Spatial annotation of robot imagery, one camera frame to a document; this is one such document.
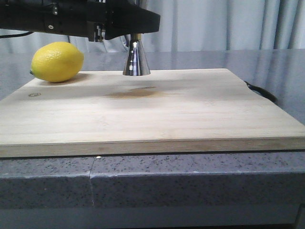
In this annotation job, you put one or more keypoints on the grey curtain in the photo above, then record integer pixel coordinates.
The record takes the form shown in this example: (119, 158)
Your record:
(192, 25)

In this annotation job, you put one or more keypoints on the yellow lemon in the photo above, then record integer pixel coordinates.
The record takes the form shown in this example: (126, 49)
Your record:
(56, 62)

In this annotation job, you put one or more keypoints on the steel double jigger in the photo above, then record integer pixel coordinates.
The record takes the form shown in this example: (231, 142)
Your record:
(136, 63)

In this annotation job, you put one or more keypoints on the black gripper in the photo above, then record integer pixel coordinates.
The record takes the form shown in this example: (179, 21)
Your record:
(81, 18)

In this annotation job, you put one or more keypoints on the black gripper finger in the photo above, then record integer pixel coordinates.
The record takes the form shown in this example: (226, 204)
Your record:
(124, 17)

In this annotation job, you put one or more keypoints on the wooden cutting board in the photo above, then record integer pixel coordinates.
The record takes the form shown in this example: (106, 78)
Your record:
(179, 111)

